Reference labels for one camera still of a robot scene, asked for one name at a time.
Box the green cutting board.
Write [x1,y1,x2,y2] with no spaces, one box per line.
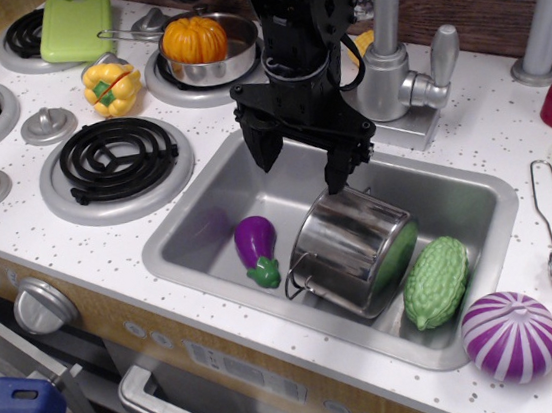
[40,0,113,63]

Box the purple toy eggplant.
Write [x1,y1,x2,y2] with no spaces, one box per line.
[233,216,281,289]

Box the front black stove burner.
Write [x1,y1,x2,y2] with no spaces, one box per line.
[39,117,195,227]

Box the small steel saucepan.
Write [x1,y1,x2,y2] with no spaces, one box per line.
[97,10,259,88]

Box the silver toy faucet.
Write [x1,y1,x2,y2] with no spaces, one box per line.
[348,0,460,151]

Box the stainless steel pot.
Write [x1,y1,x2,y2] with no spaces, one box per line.
[285,187,419,319]

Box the silver oven front knob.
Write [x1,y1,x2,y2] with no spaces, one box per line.
[13,277,80,335]

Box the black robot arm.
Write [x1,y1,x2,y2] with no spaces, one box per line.
[230,0,375,195]

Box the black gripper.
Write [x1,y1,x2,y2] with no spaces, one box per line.
[230,79,375,195]

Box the purple striped toy onion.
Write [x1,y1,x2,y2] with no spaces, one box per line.
[461,291,552,384]

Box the orange toy pumpkin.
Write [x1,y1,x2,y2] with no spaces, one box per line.
[161,16,229,65]

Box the yellow toy corn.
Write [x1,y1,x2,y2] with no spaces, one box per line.
[348,30,375,67]

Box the yellow toy bell pepper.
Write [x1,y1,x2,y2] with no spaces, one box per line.
[82,63,142,118]

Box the back left stove burner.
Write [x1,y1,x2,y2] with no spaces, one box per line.
[0,8,81,75]

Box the green toy bitter melon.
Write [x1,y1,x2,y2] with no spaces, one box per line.
[403,236,469,332]

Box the grey metal sink basin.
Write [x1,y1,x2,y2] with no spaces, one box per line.
[142,132,519,371]

